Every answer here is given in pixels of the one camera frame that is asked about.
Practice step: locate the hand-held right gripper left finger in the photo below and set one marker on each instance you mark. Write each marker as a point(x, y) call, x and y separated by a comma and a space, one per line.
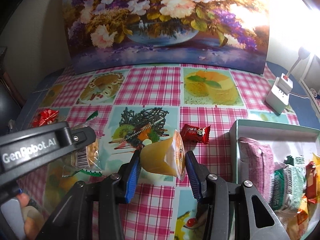
point(131, 180)

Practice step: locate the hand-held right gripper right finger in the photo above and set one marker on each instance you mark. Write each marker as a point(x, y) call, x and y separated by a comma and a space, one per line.
point(196, 180)

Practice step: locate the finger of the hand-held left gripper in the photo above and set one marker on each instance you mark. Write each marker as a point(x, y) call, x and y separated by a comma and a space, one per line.
point(85, 136)

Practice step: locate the clear biscuit packet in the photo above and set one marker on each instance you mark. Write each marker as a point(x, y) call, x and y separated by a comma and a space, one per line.
point(87, 155)

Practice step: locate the orange jelly cup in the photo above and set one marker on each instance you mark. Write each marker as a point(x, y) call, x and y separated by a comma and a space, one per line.
point(160, 157)

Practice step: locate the pink snack packet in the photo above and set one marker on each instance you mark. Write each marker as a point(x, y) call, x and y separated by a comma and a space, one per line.
point(257, 165)

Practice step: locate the pale green snack packet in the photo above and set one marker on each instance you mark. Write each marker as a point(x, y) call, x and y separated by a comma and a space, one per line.
point(287, 185)

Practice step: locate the teal-edged cardboard box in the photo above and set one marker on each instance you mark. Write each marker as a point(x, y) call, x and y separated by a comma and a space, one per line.
point(275, 132)

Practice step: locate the person's left hand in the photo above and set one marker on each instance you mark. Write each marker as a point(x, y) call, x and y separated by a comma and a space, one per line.
point(25, 200)

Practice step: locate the red candy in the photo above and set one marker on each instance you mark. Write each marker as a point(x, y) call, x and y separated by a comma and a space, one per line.
point(195, 133)
point(45, 117)

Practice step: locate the pink checked tablecloth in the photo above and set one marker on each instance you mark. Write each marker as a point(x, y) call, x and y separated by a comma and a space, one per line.
point(150, 85)

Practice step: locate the beige orange snack packet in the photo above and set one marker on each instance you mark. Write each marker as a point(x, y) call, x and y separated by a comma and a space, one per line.
point(297, 225)

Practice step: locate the red orange snack packet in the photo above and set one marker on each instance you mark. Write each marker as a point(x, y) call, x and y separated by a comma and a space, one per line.
point(312, 180)

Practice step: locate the white power strip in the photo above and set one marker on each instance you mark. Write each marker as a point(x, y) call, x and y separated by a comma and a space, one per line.
point(277, 95)

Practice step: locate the flower painting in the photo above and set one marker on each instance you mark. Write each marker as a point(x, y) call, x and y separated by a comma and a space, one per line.
point(162, 30)

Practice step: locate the white shelf unit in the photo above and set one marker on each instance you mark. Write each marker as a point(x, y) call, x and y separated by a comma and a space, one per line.
point(313, 75)

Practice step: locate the white gooseneck lamp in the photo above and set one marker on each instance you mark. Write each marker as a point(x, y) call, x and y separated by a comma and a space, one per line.
point(302, 53)

